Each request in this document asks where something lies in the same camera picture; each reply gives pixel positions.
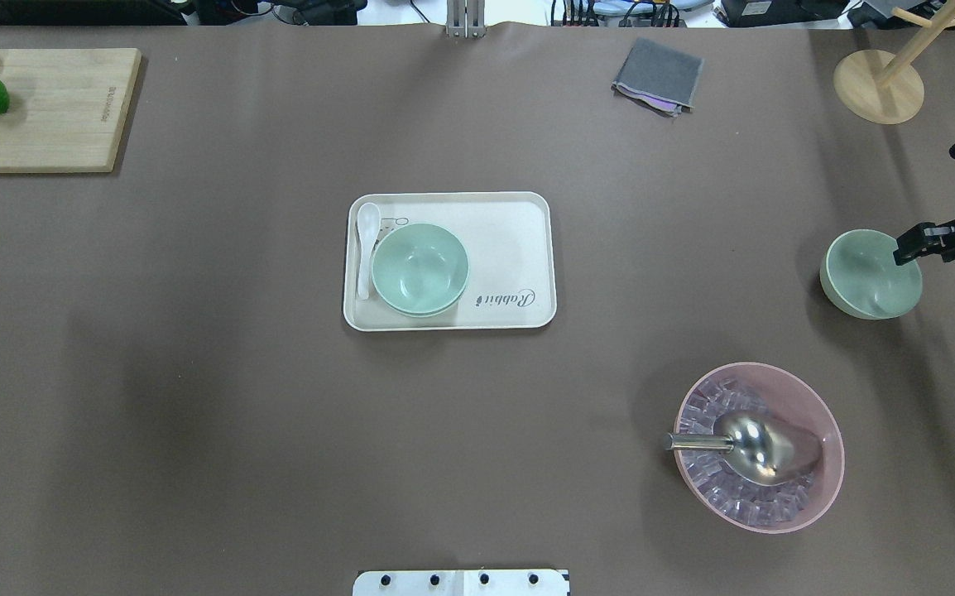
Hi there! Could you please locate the green bowl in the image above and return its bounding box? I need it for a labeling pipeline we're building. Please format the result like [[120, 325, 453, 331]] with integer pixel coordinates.
[[380, 296, 461, 318], [372, 223, 471, 300], [819, 229, 924, 320]]

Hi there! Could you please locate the bamboo cutting board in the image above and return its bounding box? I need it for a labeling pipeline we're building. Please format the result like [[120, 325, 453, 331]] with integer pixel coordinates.
[[0, 48, 142, 174]]

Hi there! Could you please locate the wooden mug tree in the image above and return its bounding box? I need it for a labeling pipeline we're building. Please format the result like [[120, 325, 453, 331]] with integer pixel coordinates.
[[833, 1, 955, 125]]

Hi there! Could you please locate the pink bowl with ice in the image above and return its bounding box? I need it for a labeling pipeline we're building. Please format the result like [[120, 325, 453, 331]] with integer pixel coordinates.
[[673, 362, 845, 535]]

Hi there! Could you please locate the metal ice scoop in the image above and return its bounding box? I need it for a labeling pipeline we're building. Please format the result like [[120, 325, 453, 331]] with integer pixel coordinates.
[[662, 411, 824, 487]]

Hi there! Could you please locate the grey folded cloth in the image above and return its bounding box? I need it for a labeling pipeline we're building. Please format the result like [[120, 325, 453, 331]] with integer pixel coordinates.
[[611, 38, 705, 117]]

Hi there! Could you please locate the white ceramic spoon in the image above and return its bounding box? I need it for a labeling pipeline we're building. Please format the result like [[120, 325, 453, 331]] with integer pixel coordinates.
[[357, 201, 382, 300]]

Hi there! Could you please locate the cream rabbit serving tray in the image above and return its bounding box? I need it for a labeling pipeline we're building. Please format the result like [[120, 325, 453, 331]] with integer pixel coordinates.
[[342, 191, 557, 332]]

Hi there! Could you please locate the green bowl on tray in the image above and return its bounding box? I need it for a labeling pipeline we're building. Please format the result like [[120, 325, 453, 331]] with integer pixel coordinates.
[[380, 296, 461, 318]]

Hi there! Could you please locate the aluminium frame post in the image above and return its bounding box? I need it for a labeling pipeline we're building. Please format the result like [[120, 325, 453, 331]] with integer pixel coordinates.
[[444, 0, 487, 39]]

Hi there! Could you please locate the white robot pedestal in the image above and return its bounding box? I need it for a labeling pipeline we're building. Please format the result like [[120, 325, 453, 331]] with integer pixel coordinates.
[[352, 569, 572, 595]]

